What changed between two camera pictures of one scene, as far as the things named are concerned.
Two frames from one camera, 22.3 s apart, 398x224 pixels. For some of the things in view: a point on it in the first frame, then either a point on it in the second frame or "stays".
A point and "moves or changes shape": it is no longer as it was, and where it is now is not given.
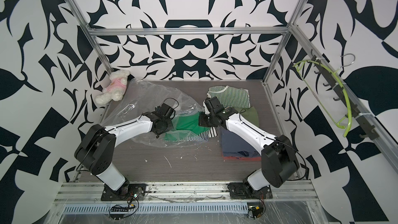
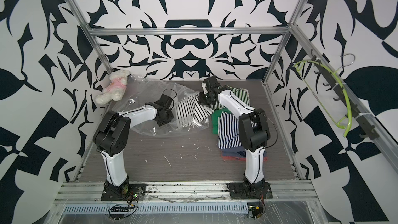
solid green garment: x=185 y=126 moves or changes shape
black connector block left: x=118 y=212 stays
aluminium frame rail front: x=284 y=192 stays
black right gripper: x=201 y=119 to x=202 y=98
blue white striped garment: x=202 y=136 to x=228 y=131
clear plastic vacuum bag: x=142 y=95 moves or changes shape
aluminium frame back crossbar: x=188 y=31 stays
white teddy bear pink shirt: x=115 y=89 stays
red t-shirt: x=254 y=158 stays
